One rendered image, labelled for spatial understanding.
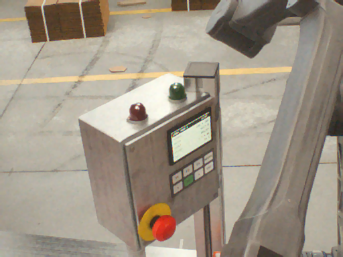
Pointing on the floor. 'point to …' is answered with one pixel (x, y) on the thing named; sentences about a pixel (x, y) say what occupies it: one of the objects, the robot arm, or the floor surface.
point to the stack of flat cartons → (66, 19)
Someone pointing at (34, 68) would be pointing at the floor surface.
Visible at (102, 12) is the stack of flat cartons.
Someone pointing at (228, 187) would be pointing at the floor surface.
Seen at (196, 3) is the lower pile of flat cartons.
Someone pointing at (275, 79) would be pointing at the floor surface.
